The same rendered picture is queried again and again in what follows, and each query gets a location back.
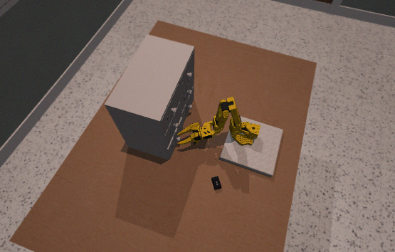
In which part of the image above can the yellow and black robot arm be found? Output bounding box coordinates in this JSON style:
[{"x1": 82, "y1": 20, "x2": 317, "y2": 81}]
[{"x1": 201, "y1": 97, "x2": 260, "y2": 145}]

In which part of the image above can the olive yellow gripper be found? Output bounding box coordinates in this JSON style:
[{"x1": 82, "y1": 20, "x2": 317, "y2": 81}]
[{"x1": 177, "y1": 122, "x2": 203, "y2": 145}]

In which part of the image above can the dark grey chest of drawers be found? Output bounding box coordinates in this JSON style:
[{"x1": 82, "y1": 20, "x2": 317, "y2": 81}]
[{"x1": 104, "y1": 34, "x2": 194, "y2": 159}]

